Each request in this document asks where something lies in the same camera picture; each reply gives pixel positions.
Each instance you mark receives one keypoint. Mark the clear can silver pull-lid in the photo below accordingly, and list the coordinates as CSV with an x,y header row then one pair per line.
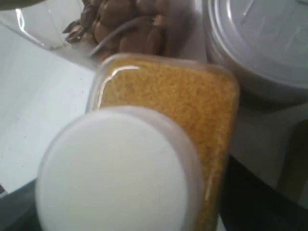
x,y
264,43

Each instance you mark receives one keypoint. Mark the almond jar yellow lid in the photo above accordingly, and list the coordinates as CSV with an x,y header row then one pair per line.
x,y
100,28

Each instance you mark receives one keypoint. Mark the yellow grain bottle white cap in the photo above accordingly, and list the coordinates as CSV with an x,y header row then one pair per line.
x,y
148,155

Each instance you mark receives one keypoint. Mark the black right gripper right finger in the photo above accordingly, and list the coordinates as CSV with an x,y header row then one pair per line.
x,y
248,204

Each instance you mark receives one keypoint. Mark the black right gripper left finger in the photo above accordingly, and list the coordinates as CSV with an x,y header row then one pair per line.
x,y
18,210

